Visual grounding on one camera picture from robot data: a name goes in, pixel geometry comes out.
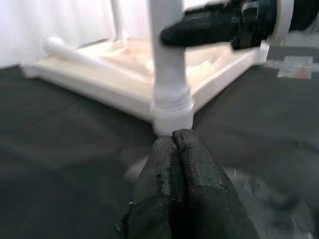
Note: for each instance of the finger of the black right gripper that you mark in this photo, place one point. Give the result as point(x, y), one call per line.
point(199, 32)
point(207, 5)

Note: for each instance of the white plastic table top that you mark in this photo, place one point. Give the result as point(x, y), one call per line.
point(99, 87)

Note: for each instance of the white plastic table leg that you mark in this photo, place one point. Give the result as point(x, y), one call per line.
point(169, 74)
point(72, 56)

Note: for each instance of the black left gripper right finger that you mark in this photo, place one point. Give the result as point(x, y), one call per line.
point(211, 199)

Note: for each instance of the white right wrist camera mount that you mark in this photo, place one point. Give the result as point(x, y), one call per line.
point(282, 22)

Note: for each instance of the clear adhesive tape strip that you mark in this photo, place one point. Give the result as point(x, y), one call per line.
point(296, 66)
point(269, 194)

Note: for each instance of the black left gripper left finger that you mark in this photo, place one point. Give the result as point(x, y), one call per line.
point(154, 199)

